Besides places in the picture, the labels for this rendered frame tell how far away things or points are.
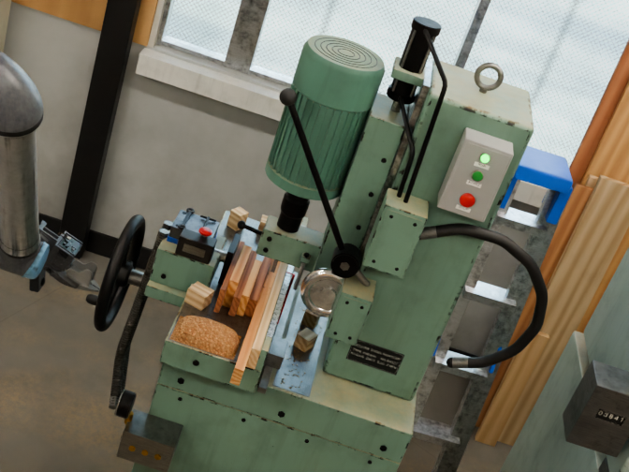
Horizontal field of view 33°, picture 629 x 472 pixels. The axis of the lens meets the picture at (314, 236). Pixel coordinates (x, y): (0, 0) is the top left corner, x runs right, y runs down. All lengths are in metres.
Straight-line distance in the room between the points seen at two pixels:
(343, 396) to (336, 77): 0.73
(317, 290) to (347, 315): 0.10
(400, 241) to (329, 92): 0.33
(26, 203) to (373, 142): 0.73
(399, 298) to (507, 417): 1.51
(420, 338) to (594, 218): 1.22
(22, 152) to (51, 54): 1.65
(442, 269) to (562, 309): 1.36
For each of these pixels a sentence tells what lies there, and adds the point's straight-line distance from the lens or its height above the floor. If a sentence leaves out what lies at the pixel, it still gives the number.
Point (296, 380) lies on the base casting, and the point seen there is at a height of 0.80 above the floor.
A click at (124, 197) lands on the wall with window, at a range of 3.90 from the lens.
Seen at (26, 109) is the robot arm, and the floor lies 1.31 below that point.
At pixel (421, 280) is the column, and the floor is 1.12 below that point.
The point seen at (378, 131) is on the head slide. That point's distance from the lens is 2.16.
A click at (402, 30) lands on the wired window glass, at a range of 3.56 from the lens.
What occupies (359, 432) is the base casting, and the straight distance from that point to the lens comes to 2.37.
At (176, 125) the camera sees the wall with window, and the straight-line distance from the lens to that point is 3.72.
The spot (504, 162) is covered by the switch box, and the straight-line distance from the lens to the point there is 2.07.
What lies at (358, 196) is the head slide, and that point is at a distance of 2.22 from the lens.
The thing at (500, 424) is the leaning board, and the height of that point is 0.10.
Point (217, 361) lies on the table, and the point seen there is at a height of 0.89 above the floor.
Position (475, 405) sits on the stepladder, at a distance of 3.27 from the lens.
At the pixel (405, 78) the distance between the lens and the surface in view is 2.15.
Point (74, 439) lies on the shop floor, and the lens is 3.25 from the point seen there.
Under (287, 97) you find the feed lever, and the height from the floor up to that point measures 1.43.
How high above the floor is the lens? 2.23
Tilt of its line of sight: 29 degrees down
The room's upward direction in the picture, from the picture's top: 19 degrees clockwise
